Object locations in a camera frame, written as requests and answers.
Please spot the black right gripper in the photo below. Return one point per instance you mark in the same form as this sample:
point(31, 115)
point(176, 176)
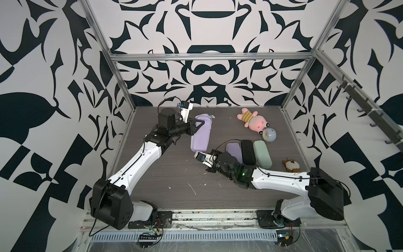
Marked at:
point(209, 169)

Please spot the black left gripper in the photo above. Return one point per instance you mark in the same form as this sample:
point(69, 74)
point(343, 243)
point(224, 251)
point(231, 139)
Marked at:
point(191, 122)

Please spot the lavender umbrella case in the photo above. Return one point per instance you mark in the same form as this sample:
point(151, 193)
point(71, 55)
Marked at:
point(234, 149)

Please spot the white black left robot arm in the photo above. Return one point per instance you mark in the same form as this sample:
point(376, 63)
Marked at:
point(111, 198)

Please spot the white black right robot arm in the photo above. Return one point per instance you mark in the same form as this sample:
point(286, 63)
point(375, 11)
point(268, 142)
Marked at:
point(316, 192)

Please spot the pink plush pig toy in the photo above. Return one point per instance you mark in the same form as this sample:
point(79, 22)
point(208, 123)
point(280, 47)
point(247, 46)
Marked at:
point(253, 120)

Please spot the blue round alarm clock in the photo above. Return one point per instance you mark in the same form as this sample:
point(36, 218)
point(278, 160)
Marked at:
point(268, 135)

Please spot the brown white plush dog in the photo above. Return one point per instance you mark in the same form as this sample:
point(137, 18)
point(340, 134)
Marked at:
point(291, 166)

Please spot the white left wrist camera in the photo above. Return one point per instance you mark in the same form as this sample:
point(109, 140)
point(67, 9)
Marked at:
point(185, 108)

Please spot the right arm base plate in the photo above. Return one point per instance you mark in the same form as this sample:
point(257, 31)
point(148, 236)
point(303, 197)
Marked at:
point(272, 219)

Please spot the white perforated cable tray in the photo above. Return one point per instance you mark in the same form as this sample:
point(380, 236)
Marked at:
point(193, 236)

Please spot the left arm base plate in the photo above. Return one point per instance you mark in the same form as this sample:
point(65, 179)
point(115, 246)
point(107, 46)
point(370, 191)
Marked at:
point(158, 219)

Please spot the aluminium cage frame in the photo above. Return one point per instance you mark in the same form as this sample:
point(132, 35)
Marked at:
point(284, 59)

